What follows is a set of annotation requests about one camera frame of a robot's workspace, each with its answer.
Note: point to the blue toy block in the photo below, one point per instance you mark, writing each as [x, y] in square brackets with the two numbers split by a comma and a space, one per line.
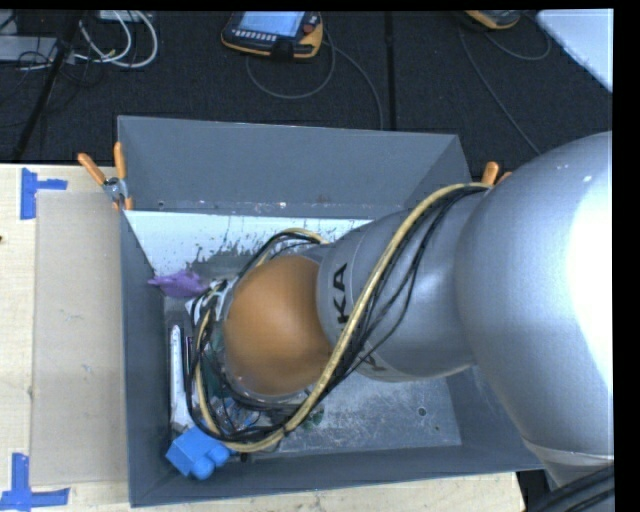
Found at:
[192, 452]

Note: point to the grey metal bin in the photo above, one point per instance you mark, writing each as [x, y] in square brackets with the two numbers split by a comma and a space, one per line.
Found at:
[280, 165]

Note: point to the white long plastic piece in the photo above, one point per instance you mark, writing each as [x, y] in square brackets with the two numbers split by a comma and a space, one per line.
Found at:
[176, 370]

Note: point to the purple toy animal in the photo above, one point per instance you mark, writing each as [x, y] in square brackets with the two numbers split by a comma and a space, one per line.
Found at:
[179, 283]

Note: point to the dark green small object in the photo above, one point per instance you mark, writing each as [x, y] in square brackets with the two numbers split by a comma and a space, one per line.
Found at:
[313, 419]

